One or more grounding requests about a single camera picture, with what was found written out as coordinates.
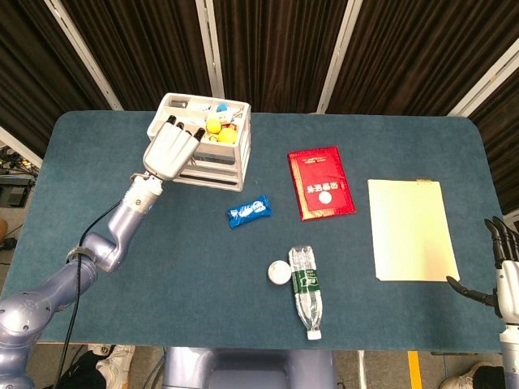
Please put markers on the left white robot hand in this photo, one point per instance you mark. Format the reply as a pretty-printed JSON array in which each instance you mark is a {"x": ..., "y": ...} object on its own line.
[{"x": 168, "y": 152}]

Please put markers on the blue-grey robot torso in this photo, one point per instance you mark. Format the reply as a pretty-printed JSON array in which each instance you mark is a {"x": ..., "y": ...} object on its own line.
[{"x": 247, "y": 368}]

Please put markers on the white sneaker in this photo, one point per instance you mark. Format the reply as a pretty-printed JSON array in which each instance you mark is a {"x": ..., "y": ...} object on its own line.
[
  {"x": 117, "y": 362},
  {"x": 456, "y": 381}
]

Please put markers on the red certificate booklet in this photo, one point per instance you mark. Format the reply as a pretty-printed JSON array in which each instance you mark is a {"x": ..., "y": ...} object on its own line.
[{"x": 320, "y": 178}]

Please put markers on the cream paper folder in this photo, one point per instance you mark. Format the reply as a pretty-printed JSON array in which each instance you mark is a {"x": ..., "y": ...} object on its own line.
[{"x": 411, "y": 231}]

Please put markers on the clear bottle green label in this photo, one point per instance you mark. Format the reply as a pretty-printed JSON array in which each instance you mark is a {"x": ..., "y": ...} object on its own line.
[{"x": 306, "y": 283}]

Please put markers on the gold folder clip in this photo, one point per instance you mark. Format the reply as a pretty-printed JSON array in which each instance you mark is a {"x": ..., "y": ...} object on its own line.
[{"x": 424, "y": 181}]

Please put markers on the blue felt table mat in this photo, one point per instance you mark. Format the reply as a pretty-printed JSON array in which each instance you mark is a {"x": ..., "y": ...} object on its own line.
[{"x": 182, "y": 263}]

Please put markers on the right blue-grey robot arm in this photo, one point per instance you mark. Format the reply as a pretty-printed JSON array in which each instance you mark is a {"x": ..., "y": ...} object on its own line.
[{"x": 511, "y": 356}]

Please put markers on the dark pleated curtain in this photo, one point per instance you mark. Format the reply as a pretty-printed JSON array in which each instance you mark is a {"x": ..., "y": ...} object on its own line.
[{"x": 275, "y": 48}]

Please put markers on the white plastic drawer organizer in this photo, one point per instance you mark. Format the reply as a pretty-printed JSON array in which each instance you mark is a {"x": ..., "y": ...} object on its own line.
[{"x": 221, "y": 166}]

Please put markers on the blue snack packet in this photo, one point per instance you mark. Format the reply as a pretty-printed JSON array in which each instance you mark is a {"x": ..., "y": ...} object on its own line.
[{"x": 248, "y": 211}]

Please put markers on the white round cap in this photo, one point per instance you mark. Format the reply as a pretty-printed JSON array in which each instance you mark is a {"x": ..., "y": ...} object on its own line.
[{"x": 279, "y": 273}]

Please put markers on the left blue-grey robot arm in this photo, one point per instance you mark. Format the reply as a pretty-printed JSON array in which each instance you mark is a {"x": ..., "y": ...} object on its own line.
[{"x": 40, "y": 300}]

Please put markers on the small blue round item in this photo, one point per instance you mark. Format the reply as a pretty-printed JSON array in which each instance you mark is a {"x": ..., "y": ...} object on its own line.
[{"x": 221, "y": 108}]

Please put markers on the white metal frame post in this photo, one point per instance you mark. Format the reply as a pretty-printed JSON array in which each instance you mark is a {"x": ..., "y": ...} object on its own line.
[
  {"x": 83, "y": 52},
  {"x": 211, "y": 48},
  {"x": 18, "y": 146},
  {"x": 338, "y": 56},
  {"x": 484, "y": 79}
]

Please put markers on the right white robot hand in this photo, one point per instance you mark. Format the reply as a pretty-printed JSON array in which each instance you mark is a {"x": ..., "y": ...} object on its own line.
[{"x": 510, "y": 287}]

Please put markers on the yellow ball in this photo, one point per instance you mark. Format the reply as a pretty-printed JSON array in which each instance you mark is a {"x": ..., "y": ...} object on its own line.
[
  {"x": 213, "y": 125},
  {"x": 228, "y": 136}
]

